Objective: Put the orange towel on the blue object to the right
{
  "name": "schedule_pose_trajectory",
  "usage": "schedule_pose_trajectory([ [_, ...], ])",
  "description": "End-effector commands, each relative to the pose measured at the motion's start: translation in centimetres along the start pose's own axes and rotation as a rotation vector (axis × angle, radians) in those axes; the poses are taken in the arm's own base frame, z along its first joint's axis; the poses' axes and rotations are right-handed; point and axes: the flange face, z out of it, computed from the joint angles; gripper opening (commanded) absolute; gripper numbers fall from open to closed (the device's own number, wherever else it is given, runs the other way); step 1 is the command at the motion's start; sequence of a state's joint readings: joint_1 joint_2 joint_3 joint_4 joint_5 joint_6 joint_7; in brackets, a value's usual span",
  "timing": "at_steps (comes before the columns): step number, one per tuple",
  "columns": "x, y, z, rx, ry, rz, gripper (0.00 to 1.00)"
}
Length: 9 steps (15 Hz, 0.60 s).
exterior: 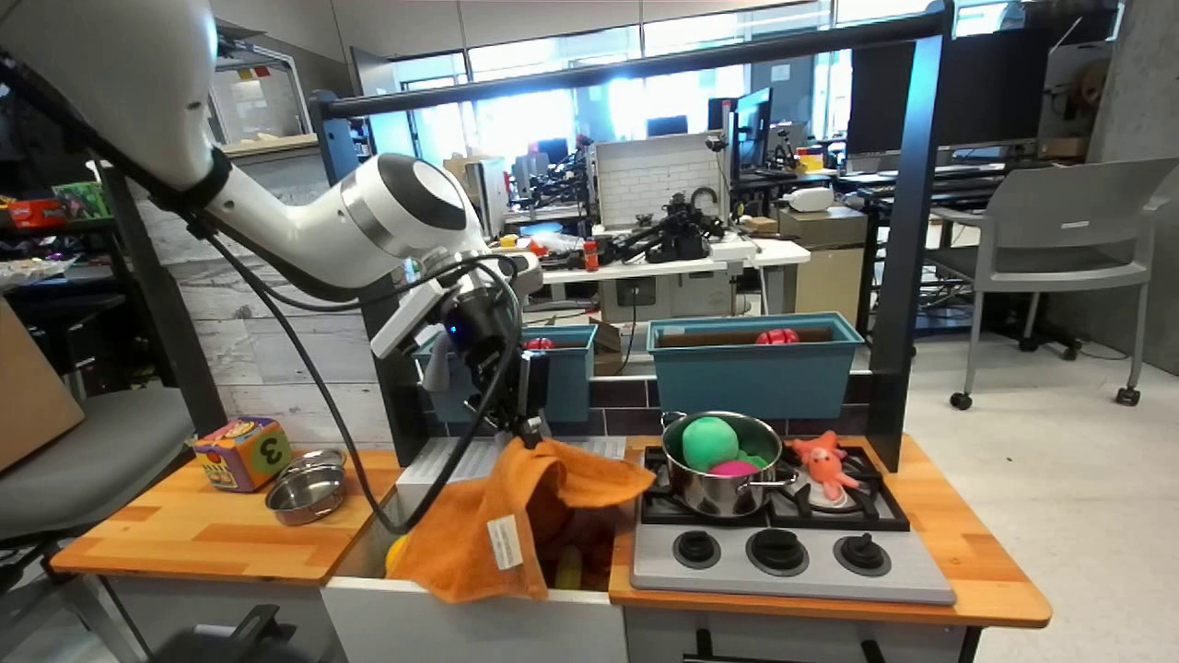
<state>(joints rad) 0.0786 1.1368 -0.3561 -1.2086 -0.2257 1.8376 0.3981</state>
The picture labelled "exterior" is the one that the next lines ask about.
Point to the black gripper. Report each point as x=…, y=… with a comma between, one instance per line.
x=480, y=338

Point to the orange towel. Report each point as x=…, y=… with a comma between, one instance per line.
x=474, y=538

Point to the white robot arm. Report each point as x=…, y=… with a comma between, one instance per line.
x=369, y=224

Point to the red object in bin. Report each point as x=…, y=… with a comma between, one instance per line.
x=775, y=338

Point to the small teal bin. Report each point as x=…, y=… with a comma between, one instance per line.
x=571, y=382

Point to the green ball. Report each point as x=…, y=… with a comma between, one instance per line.
x=707, y=444

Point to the yellow toy lemon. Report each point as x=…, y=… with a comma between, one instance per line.
x=394, y=555

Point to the white desk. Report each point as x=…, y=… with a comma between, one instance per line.
x=674, y=263

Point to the pink ball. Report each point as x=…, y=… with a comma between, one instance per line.
x=733, y=471

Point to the white toy sink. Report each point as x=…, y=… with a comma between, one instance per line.
x=480, y=629

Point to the large teal bin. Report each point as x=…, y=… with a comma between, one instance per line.
x=757, y=372

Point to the small steel pot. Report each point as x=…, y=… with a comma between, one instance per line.
x=308, y=485

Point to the grey wood backboard panel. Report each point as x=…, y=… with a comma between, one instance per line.
x=233, y=371

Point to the grey toy stove top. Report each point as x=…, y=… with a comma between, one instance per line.
x=786, y=546

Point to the orange toy lobster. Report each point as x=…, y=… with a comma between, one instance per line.
x=818, y=467

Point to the grey seat cushion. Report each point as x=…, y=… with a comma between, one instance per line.
x=78, y=462

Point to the brown cardboard sheet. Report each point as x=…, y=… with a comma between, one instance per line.
x=29, y=392

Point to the grey plastic chair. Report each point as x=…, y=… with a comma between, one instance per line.
x=1071, y=246

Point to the black metal frame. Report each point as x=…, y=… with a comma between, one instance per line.
x=905, y=246

